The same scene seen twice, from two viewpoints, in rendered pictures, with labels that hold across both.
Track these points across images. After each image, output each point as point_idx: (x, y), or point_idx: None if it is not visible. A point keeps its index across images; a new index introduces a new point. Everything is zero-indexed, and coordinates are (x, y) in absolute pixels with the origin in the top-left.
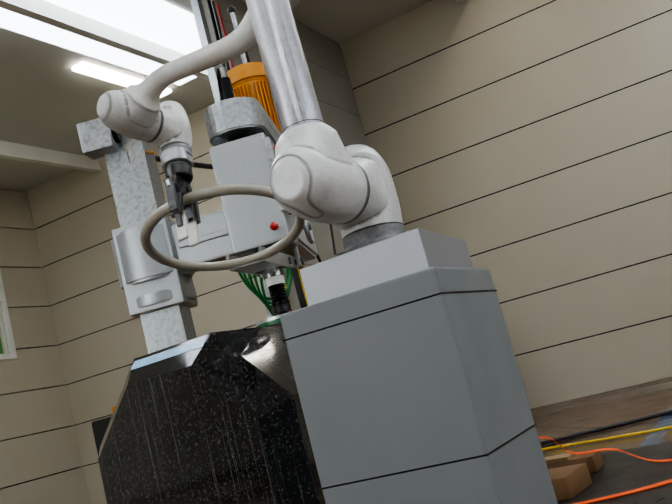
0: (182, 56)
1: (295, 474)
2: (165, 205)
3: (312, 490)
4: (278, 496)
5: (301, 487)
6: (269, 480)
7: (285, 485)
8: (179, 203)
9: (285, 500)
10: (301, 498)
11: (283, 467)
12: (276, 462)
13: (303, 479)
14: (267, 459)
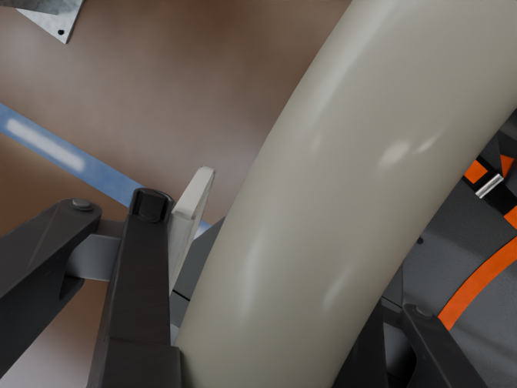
0: None
1: (515, 174)
2: (252, 166)
3: (511, 187)
4: (503, 135)
5: (511, 174)
6: (512, 130)
7: (508, 152)
8: (99, 327)
9: (503, 144)
10: (507, 167)
11: (515, 161)
12: (516, 153)
13: (515, 182)
14: (516, 140)
